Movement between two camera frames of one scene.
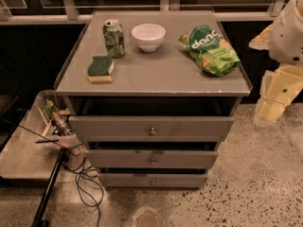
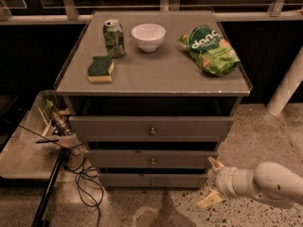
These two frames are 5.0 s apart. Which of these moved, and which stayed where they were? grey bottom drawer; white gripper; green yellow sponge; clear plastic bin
Moved: white gripper
Stayed: clear plastic bin; grey bottom drawer; green yellow sponge
